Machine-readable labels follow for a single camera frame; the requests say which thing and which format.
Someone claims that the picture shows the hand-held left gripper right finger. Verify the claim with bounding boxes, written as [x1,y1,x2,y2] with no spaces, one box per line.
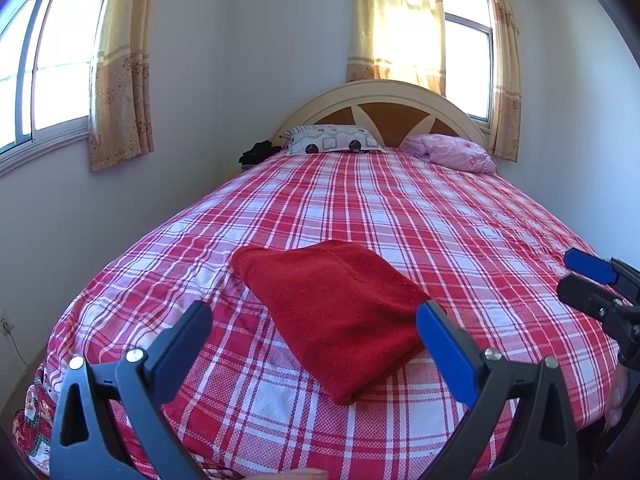
[416,300,581,480]

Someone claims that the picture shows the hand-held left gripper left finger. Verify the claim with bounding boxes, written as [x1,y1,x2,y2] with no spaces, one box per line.
[50,301,214,480]

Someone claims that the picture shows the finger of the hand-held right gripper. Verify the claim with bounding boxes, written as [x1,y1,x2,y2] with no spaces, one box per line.
[556,273,640,334]
[564,247,640,306]

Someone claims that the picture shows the red knitted sweater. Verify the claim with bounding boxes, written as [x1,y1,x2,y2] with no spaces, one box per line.
[230,239,436,406]

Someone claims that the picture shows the person's right hand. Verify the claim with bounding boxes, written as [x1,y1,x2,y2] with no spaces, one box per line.
[604,364,632,432]

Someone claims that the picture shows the bed with red plaid sheet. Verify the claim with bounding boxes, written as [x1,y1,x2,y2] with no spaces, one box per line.
[12,147,626,480]

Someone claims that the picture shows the pink pillow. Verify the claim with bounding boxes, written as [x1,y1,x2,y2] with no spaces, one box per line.
[402,133,498,176]

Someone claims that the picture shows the patterned bed cover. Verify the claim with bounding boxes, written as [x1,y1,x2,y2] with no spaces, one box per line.
[12,364,57,473]

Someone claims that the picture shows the dark cloth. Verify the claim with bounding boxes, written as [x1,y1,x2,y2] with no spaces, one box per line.
[237,140,283,167]

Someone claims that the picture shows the beige floral curtain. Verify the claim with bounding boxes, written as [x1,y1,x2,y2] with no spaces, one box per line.
[346,0,447,97]
[482,0,523,163]
[87,0,161,173]

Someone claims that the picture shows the cream and brown headboard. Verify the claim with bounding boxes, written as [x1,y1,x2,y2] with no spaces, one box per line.
[270,79,493,153]

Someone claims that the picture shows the white patterned pillow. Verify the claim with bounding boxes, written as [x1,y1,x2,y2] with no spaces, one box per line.
[280,124,387,156]

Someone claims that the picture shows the window behind headboard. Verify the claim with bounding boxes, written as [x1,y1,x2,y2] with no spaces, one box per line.
[439,0,493,123]

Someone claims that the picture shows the wide sliding window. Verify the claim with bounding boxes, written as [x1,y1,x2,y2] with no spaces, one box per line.
[0,0,118,171]

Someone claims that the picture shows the white power cable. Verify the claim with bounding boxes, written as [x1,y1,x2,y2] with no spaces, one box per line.
[9,331,33,368]

